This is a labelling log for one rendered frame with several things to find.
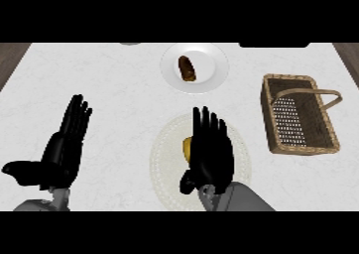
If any brown oblong food item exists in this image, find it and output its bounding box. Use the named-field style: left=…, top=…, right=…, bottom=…
left=177, top=55, right=198, bottom=82

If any pale round woven placemat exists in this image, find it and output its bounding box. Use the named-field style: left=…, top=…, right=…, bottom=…
left=148, top=112, right=254, bottom=211

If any white round plate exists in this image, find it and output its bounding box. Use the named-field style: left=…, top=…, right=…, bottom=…
left=160, top=43, right=232, bottom=95

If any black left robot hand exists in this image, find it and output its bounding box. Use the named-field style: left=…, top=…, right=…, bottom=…
left=0, top=93, right=95, bottom=191

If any brown wicker basket with handle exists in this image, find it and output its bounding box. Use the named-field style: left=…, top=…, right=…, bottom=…
left=260, top=73, right=344, bottom=157

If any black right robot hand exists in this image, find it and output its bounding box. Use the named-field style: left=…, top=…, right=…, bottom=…
left=179, top=105, right=236, bottom=195

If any yellow lemon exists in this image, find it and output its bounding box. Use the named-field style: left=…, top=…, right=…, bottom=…
left=182, top=137, right=195, bottom=164

